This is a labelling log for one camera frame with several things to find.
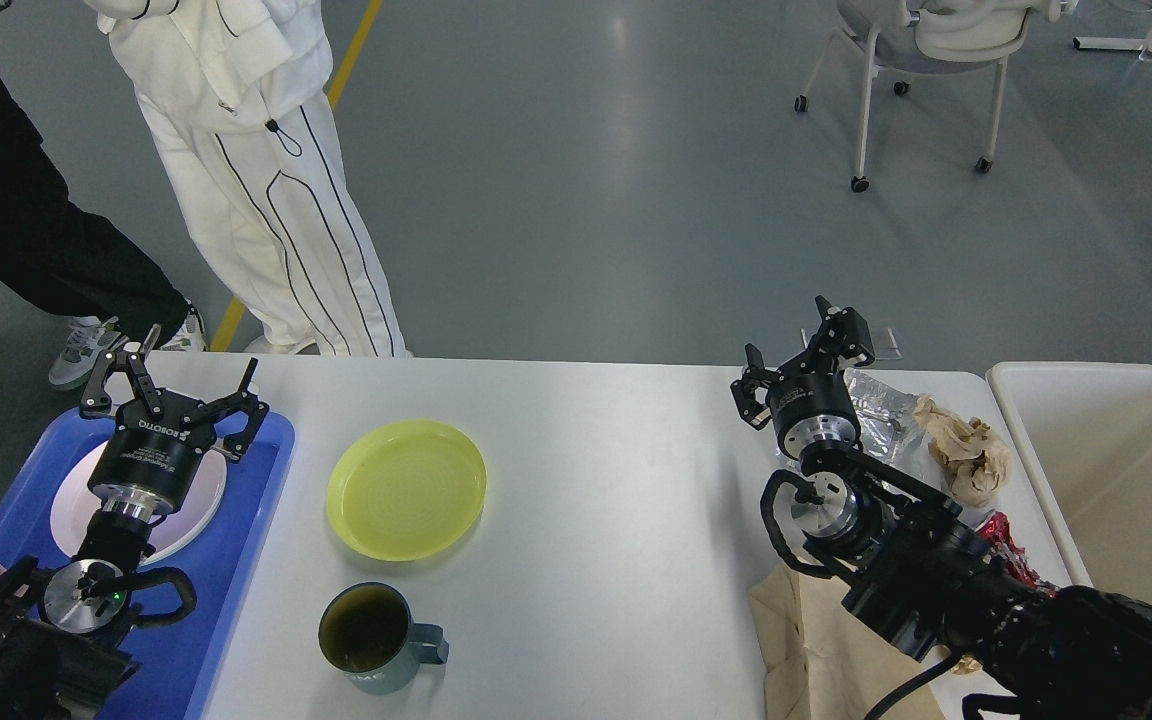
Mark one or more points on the white pink plate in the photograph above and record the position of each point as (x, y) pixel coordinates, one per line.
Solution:
(74, 505)

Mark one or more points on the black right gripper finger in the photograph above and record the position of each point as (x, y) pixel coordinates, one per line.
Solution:
(841, 342)
(754, 376)

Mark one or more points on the crumpled aluminium foil tray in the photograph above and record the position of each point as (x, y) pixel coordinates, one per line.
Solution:
(889, 432)

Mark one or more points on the white grey office chair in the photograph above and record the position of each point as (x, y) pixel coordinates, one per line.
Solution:
(935, 38)

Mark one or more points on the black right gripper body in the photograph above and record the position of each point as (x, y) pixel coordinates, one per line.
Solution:
(812, 407)

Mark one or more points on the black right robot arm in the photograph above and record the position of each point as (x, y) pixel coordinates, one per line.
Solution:
(916, 575)

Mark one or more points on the yellow plastic plate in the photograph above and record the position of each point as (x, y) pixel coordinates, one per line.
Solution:
(406, 491)

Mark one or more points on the white table base frame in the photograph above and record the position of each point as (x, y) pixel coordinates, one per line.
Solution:
(1146, 40)

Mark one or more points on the person in white tracksuit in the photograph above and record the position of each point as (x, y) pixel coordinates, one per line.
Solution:
(233, 95)

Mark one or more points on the crumpled brown paper ball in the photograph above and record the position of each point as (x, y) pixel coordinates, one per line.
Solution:
(976, 459)

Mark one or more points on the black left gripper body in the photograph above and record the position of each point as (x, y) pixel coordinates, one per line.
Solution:
(154, 453)

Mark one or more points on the person in black trousers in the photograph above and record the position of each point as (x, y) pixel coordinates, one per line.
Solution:
(70, 262)

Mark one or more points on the crushed red soda can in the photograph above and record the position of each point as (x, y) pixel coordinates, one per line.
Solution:
(1004, 552)

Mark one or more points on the white plastic bin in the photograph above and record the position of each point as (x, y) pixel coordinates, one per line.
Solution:
(1084, 434)

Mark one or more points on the teal green mug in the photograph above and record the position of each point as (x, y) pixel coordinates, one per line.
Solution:
(368, 633)

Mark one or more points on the blue plastic tray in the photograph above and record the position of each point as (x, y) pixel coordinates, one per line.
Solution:
(178, 663)

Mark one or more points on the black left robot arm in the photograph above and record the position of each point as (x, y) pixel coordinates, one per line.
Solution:
(61, 629)

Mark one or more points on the flat brown paper bag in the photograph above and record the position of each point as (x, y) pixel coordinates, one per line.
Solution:
(820, 662)

